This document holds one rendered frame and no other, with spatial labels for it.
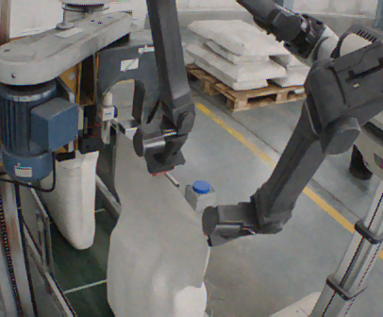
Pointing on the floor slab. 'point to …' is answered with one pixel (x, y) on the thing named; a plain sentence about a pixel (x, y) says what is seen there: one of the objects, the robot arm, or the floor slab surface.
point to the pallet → (237, 101)
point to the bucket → (358, 165)
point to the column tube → (2, 193)
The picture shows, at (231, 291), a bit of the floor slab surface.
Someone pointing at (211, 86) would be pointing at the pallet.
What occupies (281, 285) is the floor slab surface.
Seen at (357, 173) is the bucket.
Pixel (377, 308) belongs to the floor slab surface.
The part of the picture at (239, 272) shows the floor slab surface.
